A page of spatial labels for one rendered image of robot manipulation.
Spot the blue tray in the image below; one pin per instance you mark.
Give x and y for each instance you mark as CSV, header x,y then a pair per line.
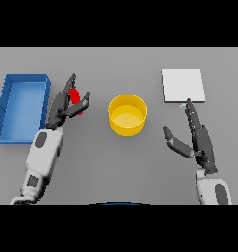
x,y
22,108

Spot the yellow bowl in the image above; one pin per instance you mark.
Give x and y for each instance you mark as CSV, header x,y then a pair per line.
x,y
127,114

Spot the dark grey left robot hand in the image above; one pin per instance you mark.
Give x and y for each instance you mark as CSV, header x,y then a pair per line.
x,y
59,105

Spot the pale square measuring scale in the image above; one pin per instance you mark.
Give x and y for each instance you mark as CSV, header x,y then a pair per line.
x,y
183,85

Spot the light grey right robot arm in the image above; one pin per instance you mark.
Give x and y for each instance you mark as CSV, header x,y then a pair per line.
x,y
212,190

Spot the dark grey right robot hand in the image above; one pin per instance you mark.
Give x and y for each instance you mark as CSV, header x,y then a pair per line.
x,y
203,144

